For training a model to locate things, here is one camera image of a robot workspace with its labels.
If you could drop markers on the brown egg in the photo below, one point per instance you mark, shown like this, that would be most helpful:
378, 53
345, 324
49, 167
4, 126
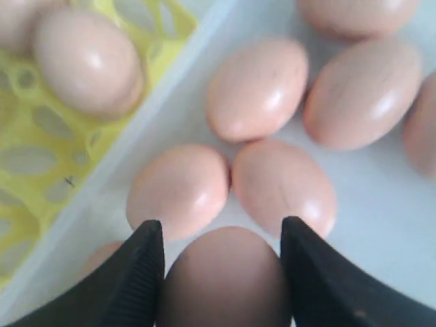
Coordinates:
419, 130
17, 22
351, 19
185, 188
88, 62
362, 93
273, 180
99, 257
257, 89
227, 277

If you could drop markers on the yellow plastic egg tray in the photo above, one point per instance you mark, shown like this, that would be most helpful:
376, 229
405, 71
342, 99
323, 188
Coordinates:
48, 149

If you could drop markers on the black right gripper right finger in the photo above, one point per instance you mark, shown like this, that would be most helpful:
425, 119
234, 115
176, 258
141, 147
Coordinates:
328, 290

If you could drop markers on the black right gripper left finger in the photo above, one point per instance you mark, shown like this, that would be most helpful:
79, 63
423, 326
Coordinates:
123, 291

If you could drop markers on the clear plastic bin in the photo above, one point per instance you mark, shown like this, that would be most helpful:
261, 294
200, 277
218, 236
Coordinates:
386, 217

